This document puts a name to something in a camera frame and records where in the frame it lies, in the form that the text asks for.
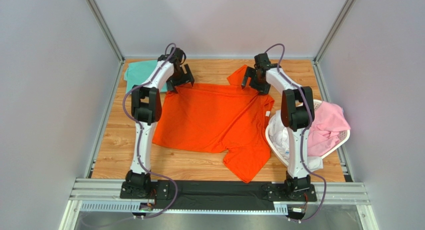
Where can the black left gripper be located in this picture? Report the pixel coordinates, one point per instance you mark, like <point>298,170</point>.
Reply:
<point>187,77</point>

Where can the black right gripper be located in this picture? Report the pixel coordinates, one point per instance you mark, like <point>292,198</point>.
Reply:
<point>254,78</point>

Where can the orange t-shirt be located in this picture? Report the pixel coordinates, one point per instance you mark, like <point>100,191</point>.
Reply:
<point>212,118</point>

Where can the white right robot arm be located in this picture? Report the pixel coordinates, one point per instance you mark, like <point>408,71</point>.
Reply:
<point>297,115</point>

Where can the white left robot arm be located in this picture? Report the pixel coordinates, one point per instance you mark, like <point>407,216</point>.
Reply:
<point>171,71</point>

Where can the folded teal t-shirt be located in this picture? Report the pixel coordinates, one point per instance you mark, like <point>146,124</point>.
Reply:
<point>138,72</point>

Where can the white t-shirt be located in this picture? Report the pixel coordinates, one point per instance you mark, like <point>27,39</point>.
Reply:
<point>278,139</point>

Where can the pink t-shirt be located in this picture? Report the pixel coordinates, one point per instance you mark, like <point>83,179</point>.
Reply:
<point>324,132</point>

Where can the white laundry basket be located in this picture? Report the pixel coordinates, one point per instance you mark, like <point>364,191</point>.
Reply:
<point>329,131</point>

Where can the black cloth mat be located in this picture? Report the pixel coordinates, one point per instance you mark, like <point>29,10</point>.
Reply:
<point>221,195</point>

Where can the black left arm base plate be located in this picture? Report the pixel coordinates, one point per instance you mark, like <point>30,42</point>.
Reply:
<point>156,189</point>

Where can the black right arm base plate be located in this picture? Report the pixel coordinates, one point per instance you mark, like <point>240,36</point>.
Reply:
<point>280,192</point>

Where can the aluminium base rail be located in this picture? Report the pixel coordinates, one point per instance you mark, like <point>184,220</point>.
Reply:
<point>102,195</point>

